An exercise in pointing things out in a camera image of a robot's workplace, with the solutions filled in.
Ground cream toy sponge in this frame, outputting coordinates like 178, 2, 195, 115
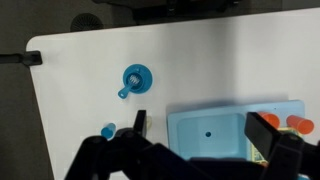
145, 115, 155, 131

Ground blue mug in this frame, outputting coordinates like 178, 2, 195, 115
122, 67, 146, 93

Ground black table clamp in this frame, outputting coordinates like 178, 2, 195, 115
0, 50, 44, 67

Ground small blue cup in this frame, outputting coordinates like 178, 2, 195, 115
100, 122, 118, 140

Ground small orange cup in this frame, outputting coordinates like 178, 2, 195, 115
258, 111, 281, 131

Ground orange toy knobs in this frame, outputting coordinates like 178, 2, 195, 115
285, 114, 316, 136

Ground blue saucer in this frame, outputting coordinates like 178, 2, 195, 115
121, 63, 154, 95

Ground black round ribbed disc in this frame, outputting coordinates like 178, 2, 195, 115
70, 12, 105, 33

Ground light blue toy sink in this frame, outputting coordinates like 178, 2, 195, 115
166, 99, 306, 180

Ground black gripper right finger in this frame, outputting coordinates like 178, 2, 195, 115
244, 111, 320, 180

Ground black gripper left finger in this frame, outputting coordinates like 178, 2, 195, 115
64, 109, 214, 180

